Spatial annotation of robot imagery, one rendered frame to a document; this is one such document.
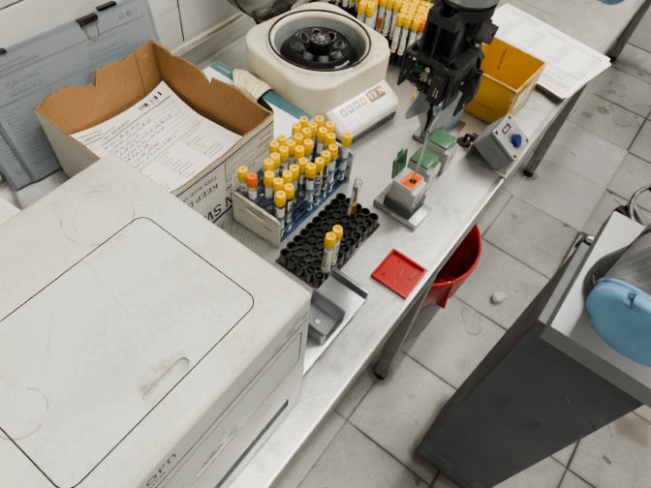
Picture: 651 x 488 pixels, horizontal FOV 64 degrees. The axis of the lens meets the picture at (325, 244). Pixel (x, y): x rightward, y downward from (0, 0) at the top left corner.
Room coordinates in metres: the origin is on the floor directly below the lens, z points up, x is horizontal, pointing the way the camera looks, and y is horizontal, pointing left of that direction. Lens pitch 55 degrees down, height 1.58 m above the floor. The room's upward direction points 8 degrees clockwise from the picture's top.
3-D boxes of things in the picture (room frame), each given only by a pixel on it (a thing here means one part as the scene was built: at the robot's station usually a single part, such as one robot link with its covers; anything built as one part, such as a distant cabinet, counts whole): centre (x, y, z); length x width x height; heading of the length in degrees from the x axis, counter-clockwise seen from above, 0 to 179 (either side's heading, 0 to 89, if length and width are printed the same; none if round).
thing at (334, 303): (0.32, 0.01, 0.92); 0.21 x 0.07 x 0.05; 149
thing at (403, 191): (0.60, -0.13, 0.92); 0.05 x 0.04 x 0.06; 58
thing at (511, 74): (0.94, -0.30, 0.93); 0.13 x 0.13 x 0.10; 56
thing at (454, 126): (0.82, -0.20, 0.92); 0.10 x 0.07 x 0.10; 151
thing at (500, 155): (0.77, -0.29, 0.92); 0.13 x 0.07 x 0.08; 59
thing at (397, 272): (0.46, -0.13, 0.88); 0.07 x 0.07 x 0.01; 59
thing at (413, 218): (0.60, -0.13, 0.89); 0.09 x 0.05 x 0.04; 58
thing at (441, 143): (0.72, -0.19, 0.91); 0.05 x 0.04 x 0.07; 59
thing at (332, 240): (0.50, -0.01, 0.93); 0.17 x 0.09 x 0.11; 150
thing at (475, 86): (0.58, -0.15, 1.16); 0.05 x 0.02 x 0.09; 58
